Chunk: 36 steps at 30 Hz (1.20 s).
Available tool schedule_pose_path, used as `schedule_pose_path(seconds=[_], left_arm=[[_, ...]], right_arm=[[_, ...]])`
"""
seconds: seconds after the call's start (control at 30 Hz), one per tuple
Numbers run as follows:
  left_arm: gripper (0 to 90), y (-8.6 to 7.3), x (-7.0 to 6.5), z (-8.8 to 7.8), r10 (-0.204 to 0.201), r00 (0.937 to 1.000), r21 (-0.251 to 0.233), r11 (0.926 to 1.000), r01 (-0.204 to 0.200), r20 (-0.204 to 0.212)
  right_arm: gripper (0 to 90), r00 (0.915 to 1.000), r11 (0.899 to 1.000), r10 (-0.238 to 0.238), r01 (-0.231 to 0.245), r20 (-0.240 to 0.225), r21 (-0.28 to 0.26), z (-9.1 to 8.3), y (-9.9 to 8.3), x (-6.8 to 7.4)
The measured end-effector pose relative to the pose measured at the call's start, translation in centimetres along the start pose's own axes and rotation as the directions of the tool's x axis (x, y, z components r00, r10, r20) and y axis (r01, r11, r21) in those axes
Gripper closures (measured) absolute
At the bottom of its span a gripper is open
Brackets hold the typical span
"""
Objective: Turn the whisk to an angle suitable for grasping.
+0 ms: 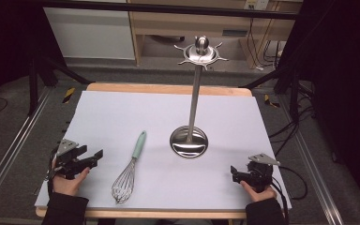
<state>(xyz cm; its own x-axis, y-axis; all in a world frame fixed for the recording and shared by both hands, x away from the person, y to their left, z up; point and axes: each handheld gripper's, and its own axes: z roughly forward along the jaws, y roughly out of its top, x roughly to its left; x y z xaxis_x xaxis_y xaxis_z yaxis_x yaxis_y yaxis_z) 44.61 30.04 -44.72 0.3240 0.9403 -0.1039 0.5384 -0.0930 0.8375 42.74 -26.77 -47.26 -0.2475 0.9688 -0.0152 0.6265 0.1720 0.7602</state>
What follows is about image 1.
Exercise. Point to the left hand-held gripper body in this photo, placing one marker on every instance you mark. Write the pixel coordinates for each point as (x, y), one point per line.
(66, 159)

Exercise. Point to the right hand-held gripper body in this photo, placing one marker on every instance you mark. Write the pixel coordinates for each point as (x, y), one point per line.
(260, 173)

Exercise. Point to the steel utensil stand with hooks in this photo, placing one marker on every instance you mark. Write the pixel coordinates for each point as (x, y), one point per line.
(193, 106)

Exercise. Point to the person's right hand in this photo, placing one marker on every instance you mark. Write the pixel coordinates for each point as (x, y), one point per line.
(261, 195)

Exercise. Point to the person's left hand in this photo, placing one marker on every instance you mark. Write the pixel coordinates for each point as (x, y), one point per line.
(68, 185)

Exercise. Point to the yellow black striped floor marker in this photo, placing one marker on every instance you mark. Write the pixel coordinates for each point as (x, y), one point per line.
(271, 102)
(68, 95)

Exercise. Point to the white table mat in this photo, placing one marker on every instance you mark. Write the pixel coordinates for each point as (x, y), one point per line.
(168, 181)

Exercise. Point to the black metal stand legs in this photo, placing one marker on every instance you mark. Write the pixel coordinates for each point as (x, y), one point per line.
(290, 84)
(34, 84)

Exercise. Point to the white cabinet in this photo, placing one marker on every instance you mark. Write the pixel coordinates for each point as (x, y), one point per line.
(87, 34)

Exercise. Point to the black curtain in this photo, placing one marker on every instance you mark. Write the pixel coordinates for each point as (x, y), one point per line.
(9, 37)
(347, 93)

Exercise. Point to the light wooden desk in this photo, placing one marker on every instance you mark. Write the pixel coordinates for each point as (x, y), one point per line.
(175, 23)

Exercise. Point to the metal floor rail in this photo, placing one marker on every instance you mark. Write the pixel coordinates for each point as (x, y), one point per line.
(15, 140)
(315, 175)

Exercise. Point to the black horizontal frame bar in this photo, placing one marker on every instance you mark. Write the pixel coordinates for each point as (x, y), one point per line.
(168, 8)

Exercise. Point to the white wall socket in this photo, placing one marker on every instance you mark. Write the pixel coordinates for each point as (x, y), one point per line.
(256, 4)

